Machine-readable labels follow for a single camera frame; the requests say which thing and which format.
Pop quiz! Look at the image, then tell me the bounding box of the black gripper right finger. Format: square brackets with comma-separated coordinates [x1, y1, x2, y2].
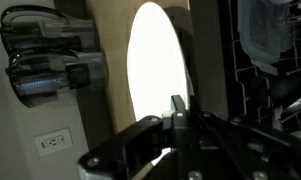
[190, 99, 301, 180]

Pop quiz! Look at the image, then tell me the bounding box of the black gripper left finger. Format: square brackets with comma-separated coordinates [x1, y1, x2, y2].
[77, 95, 205, 180]

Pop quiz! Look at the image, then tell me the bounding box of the white plate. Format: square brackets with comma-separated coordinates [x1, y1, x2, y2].
[127, 2, 189, 121]

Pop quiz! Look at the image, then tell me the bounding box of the glass storage container lid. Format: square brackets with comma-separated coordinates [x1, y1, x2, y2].
[238, 0, 293, 75]

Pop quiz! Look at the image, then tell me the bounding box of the wire dishwasher rack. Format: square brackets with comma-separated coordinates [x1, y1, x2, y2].
[229, 0, 301, 133]

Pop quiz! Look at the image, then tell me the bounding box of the wall power outlet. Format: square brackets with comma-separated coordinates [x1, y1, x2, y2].
[34, 128, 72, 156]

